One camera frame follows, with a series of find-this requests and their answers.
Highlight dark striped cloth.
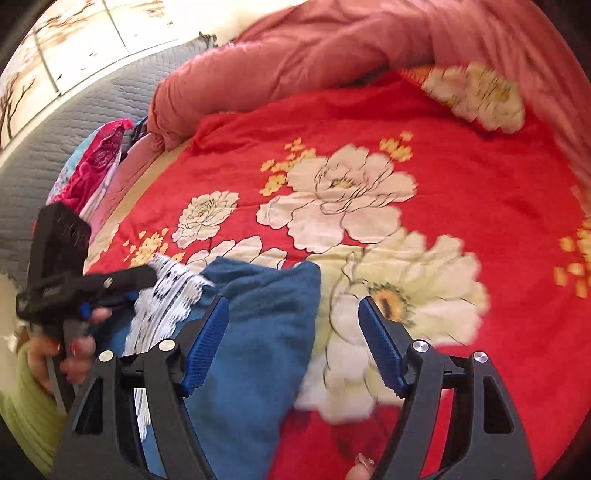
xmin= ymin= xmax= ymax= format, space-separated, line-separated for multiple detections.
xmin=122 ymin=115 xmax=149 ymax=153

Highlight person's left hand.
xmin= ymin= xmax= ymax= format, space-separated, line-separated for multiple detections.
xmin=25 ymin=308 xmax=112 ymax=395

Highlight salmon pink duvet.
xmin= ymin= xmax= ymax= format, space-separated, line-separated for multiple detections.
xmin=148 ymin=0 xmax=591 ymax=195

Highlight person's right hand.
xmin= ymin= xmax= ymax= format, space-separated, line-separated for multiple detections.
xmin=346 ymin=453 xmax=382 ymax=480

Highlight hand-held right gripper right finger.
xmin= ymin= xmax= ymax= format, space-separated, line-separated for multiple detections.
xmin=358 ymin=296 xmax=536 ymax=480

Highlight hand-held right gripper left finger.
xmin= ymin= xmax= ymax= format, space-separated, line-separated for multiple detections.
xmin=55 ymin=295 xmax=230 ymax=480

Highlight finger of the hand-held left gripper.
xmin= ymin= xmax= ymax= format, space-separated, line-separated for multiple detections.
xmin=78 ymin=293 xmax=137 ymax=322
xmin=81 ymin=264 xmax=158 ymax=308

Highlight pink floral pillow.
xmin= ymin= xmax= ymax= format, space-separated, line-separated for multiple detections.
xmin=48 ymin=117 xmax=137 ymax=222

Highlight person's left forearm green sleeve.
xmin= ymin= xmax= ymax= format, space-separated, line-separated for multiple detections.
xmin=0 ymin=344 xmax=70 ymax=476

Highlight red floral blanket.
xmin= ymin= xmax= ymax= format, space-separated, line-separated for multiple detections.
xmin=83 ymin=65 xmax=591 ymax=480

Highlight blue denim lace-trimmed pants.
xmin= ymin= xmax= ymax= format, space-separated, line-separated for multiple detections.
xmin=90 ymin=254 xmax=321 ymax=480

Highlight grey quilted headboard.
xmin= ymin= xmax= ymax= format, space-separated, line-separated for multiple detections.
xmin=0 ymin=37 xmax=218 ymax=287

